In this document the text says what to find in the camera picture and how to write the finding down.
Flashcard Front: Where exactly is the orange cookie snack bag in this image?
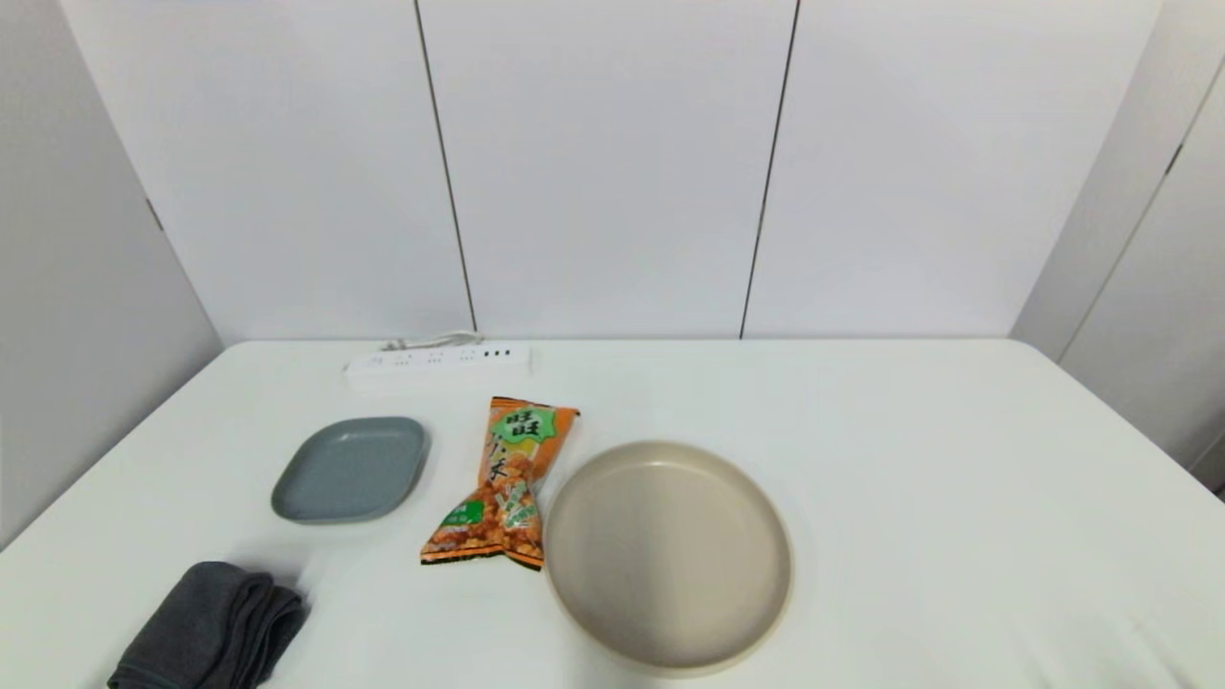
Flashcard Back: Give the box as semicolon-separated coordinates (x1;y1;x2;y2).
420;396;581;571

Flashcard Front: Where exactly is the white power strip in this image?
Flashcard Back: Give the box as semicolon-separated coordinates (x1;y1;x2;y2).
345;344;532;389

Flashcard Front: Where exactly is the beige round plate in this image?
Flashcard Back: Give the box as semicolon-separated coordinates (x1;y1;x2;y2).
543;441;794;678

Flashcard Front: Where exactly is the grey-blue square plate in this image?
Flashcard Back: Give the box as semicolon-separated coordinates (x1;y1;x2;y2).
271;416;431;524

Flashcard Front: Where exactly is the dark grey folded cloth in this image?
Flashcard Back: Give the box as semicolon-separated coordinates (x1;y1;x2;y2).
107;562;309;689

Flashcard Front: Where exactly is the white power cable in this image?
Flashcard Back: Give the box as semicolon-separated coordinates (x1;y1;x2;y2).
381;331;480;352

